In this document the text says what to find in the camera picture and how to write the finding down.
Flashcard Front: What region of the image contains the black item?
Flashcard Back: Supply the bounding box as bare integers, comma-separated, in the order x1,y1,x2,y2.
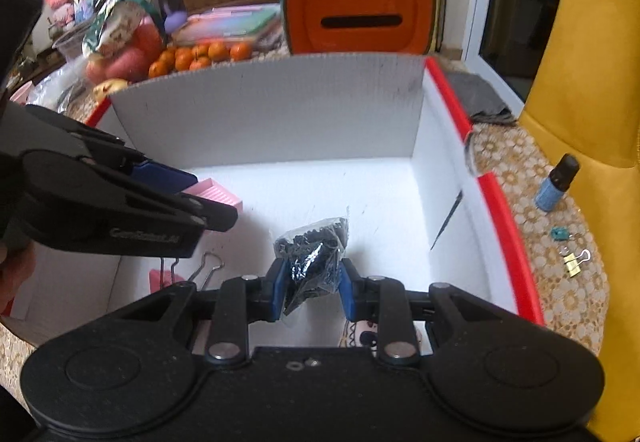
273,217,349,315

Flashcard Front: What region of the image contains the cartoon face keychain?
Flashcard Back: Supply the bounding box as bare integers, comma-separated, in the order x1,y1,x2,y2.
338,321,378,353

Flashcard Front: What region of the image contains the yellow spotted pig toy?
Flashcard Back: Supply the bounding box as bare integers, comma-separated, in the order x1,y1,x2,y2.
91,79,130,104

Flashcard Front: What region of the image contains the pink small tray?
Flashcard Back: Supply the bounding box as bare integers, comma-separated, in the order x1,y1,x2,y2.
183,179,243,212

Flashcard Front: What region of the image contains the person left hand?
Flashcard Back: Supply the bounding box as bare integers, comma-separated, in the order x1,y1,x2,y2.
0,241,36,312

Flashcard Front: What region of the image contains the clear plastic zip bag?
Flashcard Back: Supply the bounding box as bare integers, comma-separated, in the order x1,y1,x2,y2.
27,56,91,113

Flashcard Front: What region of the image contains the clear fruit bowl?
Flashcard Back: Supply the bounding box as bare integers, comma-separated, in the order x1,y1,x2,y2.
52,16,166,83

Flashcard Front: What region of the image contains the red cardboard box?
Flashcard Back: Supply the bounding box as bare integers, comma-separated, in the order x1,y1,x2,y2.
2,54,542,344

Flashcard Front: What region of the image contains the pastel pen case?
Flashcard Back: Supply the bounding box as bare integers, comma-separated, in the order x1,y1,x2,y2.
170,3,281,46

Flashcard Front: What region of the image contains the pink pig plush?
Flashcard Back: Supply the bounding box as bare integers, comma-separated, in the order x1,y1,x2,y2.
44,0,75,29

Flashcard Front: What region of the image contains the green white printed bag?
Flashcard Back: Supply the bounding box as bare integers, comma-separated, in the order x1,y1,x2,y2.
81,0,165,59

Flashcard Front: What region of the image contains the teal small clip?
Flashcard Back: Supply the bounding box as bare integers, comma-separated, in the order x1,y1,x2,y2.
550,226,572,241

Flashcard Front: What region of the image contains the blue dropper bottle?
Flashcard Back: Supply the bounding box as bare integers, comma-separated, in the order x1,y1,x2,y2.
534,154,580,212

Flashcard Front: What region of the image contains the gold binder clip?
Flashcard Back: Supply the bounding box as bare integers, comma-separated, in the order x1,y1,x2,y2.
560,248,591,278

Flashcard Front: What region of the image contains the grey cloth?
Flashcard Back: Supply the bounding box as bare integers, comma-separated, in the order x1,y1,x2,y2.
445,71,516,127

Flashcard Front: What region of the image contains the green orange tissue box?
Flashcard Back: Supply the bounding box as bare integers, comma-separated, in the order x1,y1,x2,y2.
280,0,436,55

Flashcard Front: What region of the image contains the yellow giraffe chair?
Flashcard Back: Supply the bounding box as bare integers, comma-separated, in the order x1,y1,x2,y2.
521,0,639,441

